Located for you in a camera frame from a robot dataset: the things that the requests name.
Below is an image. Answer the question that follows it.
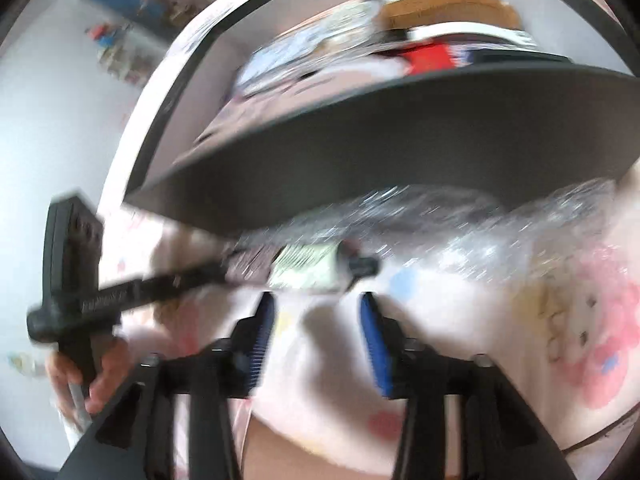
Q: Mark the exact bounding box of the beige cloth pouch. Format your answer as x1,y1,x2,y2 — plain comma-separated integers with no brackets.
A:
195,55,416,146

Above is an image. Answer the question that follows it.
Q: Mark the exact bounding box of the person's left hand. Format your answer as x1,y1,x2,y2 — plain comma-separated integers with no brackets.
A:
45,337,133,428

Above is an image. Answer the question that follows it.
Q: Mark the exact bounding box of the black cardboard box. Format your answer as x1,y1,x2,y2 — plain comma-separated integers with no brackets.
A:
122,0,640,238

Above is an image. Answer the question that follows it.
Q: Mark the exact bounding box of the pink printed blanket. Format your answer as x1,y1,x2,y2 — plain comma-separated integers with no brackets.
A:
95,0,640,480

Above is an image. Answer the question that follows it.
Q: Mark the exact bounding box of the white wristband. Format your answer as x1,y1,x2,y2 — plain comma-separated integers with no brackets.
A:
407,22,538,51

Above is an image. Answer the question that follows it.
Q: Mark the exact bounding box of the bubble wrap sheet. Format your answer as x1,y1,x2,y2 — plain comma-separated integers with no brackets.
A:
240,180,621,281

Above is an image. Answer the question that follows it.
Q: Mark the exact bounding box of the blue and white packet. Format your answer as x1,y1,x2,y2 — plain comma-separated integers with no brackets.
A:
450,42,501,68

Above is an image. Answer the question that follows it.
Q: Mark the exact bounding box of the clear plastic packet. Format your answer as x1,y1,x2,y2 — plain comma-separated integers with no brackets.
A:
235,30,331,96

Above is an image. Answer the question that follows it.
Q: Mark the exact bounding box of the white storage shelf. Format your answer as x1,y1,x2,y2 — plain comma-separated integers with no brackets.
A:
87,22,166,86

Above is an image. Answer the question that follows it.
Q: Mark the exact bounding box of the wooden comb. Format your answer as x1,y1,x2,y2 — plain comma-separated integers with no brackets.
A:
380,0,523,31

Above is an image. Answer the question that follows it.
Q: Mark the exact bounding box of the brown snack bar packet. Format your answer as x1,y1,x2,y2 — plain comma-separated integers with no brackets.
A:
222,241,353,293

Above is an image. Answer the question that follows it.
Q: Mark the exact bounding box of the red packet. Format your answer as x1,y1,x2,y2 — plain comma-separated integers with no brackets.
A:
402,42,458,76

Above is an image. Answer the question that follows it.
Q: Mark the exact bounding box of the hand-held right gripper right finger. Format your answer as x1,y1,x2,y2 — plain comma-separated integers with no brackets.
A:
359,291,576,480

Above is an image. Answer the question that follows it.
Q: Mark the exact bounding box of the red and blue toy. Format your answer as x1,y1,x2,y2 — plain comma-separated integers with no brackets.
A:
87,22,121,43

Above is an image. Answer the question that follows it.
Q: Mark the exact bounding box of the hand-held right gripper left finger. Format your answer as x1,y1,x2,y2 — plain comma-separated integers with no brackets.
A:
60,291,277,480

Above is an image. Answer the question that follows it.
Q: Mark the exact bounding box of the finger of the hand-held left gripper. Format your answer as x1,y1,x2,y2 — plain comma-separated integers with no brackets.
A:
100,255,241,313
345,256,380,286

